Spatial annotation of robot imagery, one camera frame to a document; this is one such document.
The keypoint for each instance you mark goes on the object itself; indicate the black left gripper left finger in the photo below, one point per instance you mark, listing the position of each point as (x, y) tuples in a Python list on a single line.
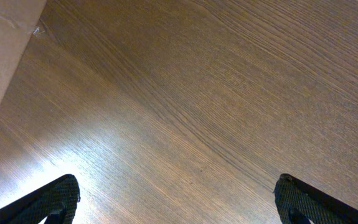
[(55, 202)]

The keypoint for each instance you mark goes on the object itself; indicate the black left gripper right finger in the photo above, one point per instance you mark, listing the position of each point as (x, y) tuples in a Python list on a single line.
[(299, 202)]

